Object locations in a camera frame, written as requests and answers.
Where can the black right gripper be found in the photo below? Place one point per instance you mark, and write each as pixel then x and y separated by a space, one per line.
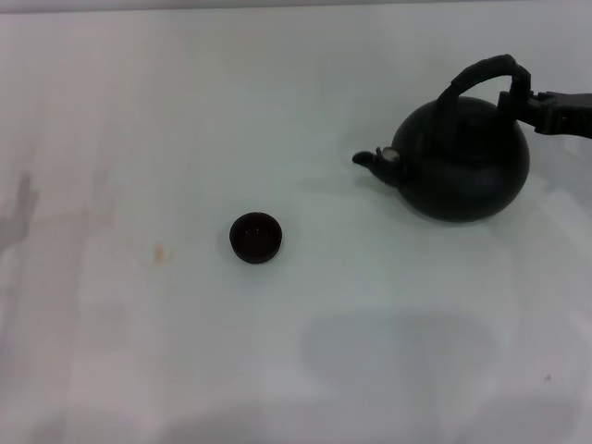
pixel 573 115

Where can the black round teapot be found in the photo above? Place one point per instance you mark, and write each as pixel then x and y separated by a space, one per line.
pixel 462 176

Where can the small black teacup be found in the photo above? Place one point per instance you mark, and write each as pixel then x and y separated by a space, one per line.
pixel 255 238

